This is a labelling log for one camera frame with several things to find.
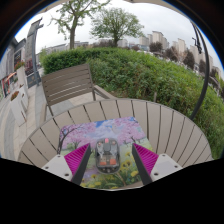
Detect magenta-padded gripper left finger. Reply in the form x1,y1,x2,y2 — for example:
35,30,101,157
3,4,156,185
42,143,93,186

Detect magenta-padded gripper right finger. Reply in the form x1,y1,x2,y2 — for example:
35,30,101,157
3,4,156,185
131,143,184,186

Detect transparent grey computer mouse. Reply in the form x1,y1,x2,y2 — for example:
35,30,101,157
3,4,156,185
94,137,121,175

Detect flower print mouse pad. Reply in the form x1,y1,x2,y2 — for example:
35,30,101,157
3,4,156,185
57,116,155,190

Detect brown slatted patio chair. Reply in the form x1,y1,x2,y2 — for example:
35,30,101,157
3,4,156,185
40,63,116,121

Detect white planter with flowers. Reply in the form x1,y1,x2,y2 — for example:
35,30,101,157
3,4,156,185
14,61,28,88
9,90,29,128

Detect trimmed green hedge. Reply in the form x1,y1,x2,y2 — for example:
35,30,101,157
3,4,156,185
39,46,224,159

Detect curved black parasol pole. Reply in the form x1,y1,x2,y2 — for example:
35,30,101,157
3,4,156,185
189,21,210,121

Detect tall grey sign pillar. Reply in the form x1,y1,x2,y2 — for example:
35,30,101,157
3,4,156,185
24,18,44,88

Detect distant apartment buildings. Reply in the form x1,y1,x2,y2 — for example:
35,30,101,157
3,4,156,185
139,30,219,76

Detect thin-crowned tree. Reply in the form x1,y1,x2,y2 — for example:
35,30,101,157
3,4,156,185
49,0,111,50

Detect round-crowned green tree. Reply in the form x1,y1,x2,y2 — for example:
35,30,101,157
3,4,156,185
89,7,145,48

